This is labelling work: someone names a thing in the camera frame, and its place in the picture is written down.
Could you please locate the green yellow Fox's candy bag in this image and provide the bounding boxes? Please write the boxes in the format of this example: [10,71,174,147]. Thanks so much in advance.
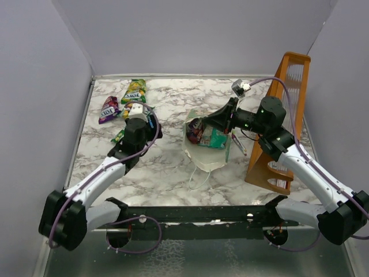
[121,79,146,104]

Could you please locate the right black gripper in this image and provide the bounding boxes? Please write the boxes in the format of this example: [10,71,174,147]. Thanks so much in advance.
[202,97,268,135]

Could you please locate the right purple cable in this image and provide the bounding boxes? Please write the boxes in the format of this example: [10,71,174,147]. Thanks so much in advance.
[249,77,369,252]

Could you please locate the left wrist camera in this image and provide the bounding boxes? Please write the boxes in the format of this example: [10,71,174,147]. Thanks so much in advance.
[128,103,147,121]

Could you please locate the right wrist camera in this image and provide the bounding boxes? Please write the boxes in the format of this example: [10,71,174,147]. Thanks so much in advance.
[231,79,251,98]

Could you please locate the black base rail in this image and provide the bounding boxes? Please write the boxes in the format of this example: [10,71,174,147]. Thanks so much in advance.
[107,197,298,241]

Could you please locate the purple cable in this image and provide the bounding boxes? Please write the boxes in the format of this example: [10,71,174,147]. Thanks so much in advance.
[249,77,369,252]
[48,100,164,254]

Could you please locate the green paper gift bag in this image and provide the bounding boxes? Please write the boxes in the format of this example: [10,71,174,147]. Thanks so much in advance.
[182,108,231,177]

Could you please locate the wooden rack with clear slats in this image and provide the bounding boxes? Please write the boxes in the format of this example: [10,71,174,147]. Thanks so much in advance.
[244,52,311,196]

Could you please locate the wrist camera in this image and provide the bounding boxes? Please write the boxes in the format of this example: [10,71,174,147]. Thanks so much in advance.
[128,103,147,121]
[231,79,251,98]

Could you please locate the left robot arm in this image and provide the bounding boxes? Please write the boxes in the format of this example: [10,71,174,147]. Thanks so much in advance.
[38,115,163,251]

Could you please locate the green white snack packet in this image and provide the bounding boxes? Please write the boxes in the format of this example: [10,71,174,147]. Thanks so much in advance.
[110,129,125,143]

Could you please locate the teal snack packet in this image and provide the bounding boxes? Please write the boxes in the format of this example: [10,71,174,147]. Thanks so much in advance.
[198,126,228,149]

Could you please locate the purple berry candy bag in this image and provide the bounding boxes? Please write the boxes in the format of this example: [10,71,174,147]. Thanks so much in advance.
[186,118,205,144]

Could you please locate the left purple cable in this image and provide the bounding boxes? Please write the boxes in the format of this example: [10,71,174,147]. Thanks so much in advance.
[48,100,164,254]

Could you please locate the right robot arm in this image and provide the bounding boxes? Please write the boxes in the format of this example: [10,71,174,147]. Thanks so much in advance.
[202,96,368,245]

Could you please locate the purple capped marker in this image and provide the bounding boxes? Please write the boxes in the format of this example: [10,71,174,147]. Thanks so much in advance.
[231,132,247,156]

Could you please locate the purple Fox's candy bag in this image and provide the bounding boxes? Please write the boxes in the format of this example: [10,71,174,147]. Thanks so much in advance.
[99,96,121,124]

